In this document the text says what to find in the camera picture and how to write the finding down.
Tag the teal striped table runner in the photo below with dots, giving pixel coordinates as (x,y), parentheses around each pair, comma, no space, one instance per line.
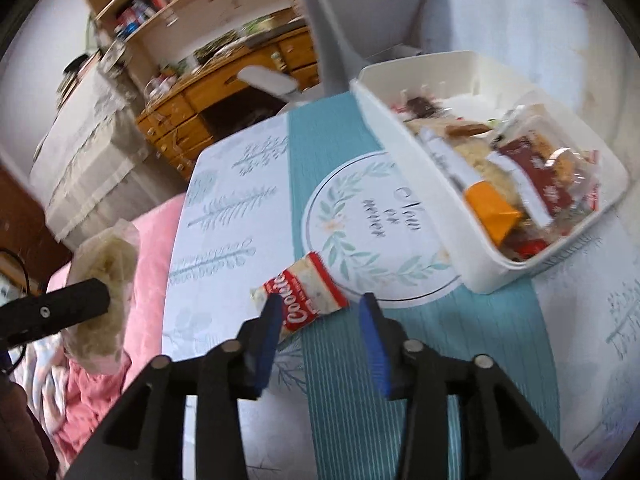
(325,435)

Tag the person's left forearm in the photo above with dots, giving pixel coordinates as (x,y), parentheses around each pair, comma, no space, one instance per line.
(22,435)

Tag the puffed rice cracker packet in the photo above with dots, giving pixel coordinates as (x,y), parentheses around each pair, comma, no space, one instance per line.
(107,260)

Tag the covered piano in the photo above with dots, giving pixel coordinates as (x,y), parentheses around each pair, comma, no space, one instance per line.
(85,160)

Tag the floral bedsheet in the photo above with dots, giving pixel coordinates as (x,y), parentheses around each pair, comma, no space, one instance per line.
(47,370)

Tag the pink blanket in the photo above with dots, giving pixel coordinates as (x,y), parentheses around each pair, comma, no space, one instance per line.
(150,270)

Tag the wooden bookshelf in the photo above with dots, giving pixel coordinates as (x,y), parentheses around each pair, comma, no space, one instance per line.
(150,25)

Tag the red white cookie packet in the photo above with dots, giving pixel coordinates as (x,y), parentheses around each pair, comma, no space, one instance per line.
(310,290)

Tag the orange white snack packet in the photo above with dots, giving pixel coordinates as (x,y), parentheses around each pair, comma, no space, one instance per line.
(487,205)

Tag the grey office chair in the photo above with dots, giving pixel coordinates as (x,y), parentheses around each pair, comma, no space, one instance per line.
(370,10)

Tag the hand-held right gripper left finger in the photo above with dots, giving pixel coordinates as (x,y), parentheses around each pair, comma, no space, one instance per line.
(267,345)

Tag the large red white snack packet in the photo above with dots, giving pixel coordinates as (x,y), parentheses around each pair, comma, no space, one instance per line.
(530,247)

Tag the wooden desk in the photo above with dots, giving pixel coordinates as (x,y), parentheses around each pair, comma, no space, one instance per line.
(220,85)

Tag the brown beige biscuit packet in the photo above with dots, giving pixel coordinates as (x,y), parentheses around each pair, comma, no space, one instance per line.
(465,130)

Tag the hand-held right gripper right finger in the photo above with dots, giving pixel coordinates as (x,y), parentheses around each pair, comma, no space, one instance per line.
(375,345)

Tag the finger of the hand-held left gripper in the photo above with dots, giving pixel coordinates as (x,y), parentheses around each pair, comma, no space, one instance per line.
(50,310)

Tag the dark red snowflake packet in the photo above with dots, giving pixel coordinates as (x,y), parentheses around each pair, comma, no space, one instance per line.
(545,185)

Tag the white plastic storage box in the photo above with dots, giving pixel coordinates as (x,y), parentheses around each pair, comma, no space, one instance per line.
(450,240)

